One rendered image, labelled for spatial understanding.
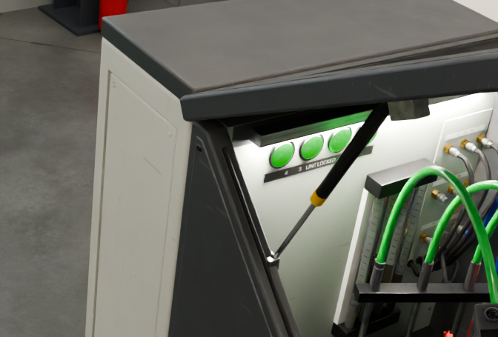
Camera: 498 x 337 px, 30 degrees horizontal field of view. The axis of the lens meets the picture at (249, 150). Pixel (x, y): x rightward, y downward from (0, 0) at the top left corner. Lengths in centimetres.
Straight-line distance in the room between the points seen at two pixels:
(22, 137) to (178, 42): 276
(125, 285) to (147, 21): 47
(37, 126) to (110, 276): 260
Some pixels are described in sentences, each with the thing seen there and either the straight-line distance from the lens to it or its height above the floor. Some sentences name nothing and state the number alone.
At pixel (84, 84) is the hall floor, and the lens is 467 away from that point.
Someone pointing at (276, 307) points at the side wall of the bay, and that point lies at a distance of 131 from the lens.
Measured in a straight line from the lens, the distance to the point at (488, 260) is 130.
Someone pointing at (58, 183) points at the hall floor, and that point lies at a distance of 388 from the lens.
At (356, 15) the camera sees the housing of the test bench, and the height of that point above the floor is 150.
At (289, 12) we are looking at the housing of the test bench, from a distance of 165.
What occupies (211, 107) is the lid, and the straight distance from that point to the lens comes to 126.
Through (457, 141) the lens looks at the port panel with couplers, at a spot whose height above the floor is 131.
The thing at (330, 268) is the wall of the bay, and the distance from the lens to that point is 169.
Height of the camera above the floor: 209
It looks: 30 degrees down
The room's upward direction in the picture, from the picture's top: 9 degrees clockwise
